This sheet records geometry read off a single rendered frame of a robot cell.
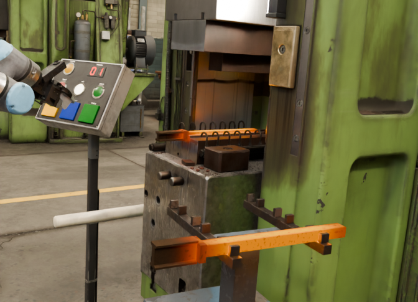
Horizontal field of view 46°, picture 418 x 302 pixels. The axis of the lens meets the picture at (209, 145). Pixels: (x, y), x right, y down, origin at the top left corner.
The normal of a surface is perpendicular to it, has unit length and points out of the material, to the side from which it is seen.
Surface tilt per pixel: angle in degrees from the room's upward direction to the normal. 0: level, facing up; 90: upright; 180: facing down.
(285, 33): 90
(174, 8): 90
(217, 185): 90
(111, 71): 60
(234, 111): 90
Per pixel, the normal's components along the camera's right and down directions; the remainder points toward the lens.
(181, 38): -0.82, 0.05
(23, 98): 0.84, 0.19
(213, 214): 0.57, 0.19
